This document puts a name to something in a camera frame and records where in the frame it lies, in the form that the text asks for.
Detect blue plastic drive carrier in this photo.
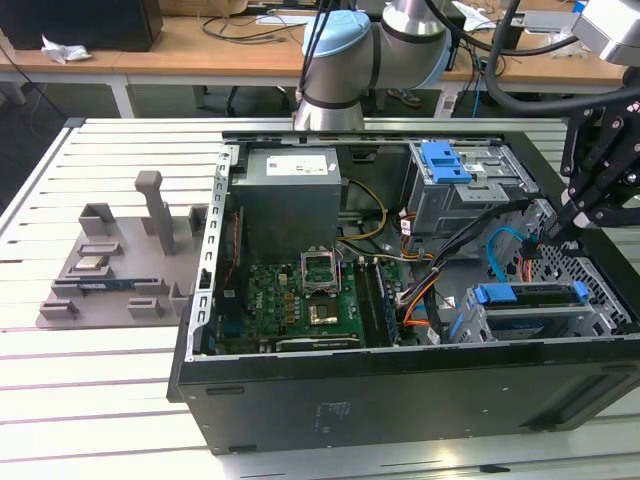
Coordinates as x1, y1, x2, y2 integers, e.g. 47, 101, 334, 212
421, 142, 474, 184

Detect black cable on desk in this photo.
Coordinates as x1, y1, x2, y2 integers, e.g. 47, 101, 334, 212
201, 13, 303, 47

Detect black cable bundle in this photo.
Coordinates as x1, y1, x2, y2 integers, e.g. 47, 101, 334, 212
399, 197, 534, 312

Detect wooden desk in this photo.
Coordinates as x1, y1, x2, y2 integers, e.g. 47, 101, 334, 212
0, 13, 640, 97

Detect black wire connector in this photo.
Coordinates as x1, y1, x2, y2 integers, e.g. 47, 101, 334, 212
518, 230, 563, 259

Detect multicolour wire bundle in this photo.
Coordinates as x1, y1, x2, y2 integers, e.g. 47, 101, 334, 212
397, 278, 441, 330

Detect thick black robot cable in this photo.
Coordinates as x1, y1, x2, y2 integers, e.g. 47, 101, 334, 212
424, 0, 640, 115

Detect CPU socket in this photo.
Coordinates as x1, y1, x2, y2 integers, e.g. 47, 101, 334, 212
305, 298, 342, 327

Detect crumpled white paper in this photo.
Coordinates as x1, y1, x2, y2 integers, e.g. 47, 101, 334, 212
40, 33, 94, 65

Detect metal drive cage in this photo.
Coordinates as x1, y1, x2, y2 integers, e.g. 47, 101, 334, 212
403, 141, 540, 237

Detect black RAM slot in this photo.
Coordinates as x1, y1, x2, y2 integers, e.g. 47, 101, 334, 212
354, 258, 382, 349

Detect grey parts rack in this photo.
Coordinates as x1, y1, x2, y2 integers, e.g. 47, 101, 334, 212
35, 170, 209, 330

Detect black open PC case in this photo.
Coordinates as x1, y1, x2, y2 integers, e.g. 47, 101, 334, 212
166, 117, 640, 456

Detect large black box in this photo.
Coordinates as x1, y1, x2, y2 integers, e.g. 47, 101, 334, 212
0, 0, 164, 53

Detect metal disk bay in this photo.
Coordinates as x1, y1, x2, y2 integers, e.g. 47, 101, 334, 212
446, 281, 622, 344

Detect red and black wire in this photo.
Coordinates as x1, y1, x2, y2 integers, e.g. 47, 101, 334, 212
221, 206, 244, 302

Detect yellow and black wires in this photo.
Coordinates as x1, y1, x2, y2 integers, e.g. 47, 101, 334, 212
341, 178, 389, 242

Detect installed RAM stick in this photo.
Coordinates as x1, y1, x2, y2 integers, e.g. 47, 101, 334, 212
373, 261, 402, 347

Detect small black cube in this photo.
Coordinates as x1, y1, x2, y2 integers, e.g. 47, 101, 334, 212
491, 21, 526, 51

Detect metal socket cover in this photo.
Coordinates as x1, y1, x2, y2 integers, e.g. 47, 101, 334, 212
298, 247, 342, 296

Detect brown shoe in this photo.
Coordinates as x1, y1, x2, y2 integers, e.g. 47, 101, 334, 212
386, 87, 422, 108

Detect blue RAM stick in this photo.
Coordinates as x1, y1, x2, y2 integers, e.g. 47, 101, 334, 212
78, 280, 137, 293

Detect green motherboard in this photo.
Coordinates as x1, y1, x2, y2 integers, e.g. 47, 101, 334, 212
214, 258, 401, 352

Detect orange wire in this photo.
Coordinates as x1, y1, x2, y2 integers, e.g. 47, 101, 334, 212
516, 253, 540, 284

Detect grey flat device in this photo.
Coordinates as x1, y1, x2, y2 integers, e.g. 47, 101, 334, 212
523, 10, 581, 34

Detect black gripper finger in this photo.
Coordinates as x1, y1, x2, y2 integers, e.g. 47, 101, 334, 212
568, 168, 640, 230
558, 101, 632, 204

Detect blue wire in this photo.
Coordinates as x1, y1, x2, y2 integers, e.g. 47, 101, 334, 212
486, 225, 532, 284

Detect grey power supply unit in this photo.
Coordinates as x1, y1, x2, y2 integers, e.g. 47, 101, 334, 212
230, 148, 344, 261

